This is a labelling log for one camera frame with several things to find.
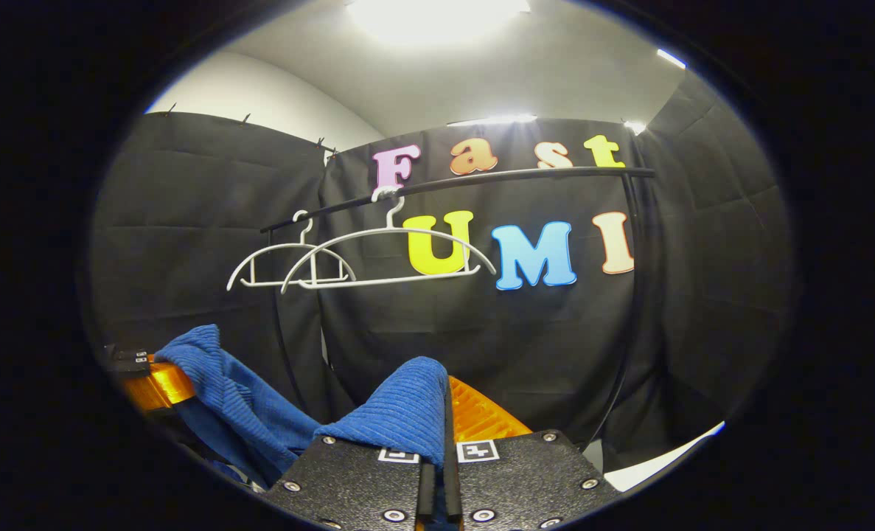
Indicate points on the black clothes rack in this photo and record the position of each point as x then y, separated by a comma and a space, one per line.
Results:
555, 173

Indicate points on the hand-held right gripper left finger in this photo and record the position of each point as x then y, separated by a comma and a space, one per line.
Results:
349, 483

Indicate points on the white clothes hanger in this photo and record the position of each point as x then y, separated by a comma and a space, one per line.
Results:
408, 278
267, 283

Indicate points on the ceiling light panel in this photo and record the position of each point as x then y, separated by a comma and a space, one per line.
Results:
437, 18
671, 58

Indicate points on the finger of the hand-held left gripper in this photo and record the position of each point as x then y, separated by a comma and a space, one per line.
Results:
157, 387

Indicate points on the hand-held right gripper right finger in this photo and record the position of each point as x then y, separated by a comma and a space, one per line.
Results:
452, 479

